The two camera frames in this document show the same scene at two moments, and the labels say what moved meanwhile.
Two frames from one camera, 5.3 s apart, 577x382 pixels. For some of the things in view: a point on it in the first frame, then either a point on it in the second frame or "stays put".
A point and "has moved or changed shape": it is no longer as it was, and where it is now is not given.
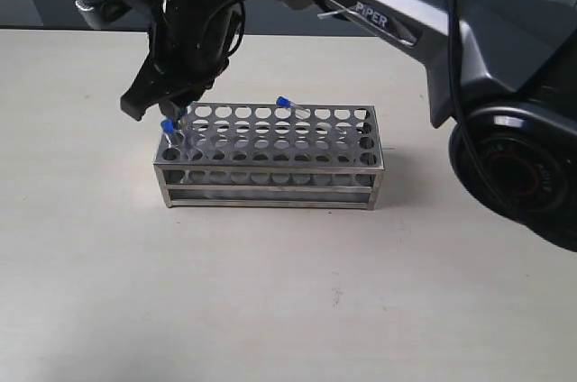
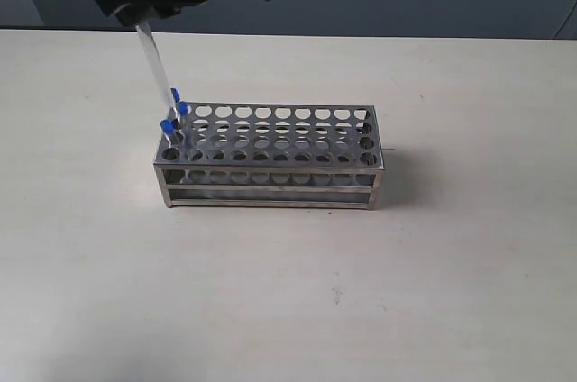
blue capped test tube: (288, 103) has moved or changed shape
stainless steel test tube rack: (277, 157) stays put
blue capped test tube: (185, 131) stays put
